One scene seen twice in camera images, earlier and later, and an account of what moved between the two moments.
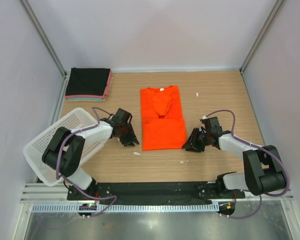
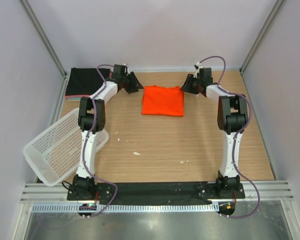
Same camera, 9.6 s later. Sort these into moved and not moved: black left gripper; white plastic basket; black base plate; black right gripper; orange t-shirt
Moved: orange t-shirt; black right gripper; black left gripper
Not moved: black base plate; white plastic basket
